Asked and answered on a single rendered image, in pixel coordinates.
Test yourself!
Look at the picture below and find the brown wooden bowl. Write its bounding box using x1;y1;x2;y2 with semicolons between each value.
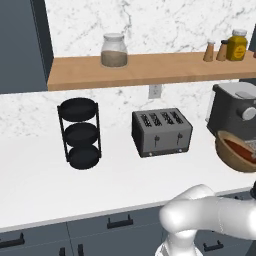
214;130;256;173

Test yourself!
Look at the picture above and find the dark blue cabinet door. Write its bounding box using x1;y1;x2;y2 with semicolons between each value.
70;223;166;256
0;239;74;256

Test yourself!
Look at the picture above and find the dark blue tall cabinet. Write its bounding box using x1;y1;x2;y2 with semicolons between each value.
0;0;55;95

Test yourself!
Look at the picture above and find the grey four-slot toaster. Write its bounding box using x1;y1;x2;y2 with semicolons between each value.
131;107;194;159

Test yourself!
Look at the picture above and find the black three-tier stand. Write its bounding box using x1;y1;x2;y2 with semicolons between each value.
56;97;102;171

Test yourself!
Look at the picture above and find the glass jar with lid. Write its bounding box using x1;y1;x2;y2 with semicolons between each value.
100;32;129;69

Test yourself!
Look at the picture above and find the dark grey coffee machine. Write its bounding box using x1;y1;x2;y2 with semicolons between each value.
205;81;256;143

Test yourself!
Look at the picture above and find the wooden shaker with white cap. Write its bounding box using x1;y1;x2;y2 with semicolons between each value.
203;39;216;63

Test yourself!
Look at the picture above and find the wooden shaker with dark cap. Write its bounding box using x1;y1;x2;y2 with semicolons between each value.
215;39;229;62

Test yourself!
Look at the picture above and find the yellow jar with white lid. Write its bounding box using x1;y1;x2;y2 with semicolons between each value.
226;28;249;62

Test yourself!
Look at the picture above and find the white wall socket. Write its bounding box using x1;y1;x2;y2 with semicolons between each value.
148;84;163;100

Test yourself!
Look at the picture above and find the wooden wall shelf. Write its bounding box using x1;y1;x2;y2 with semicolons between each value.
46;50;256;92

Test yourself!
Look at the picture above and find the black drawer handle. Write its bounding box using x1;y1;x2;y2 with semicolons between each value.
0;232;26;249
106;214;134;230
202;240;225;253

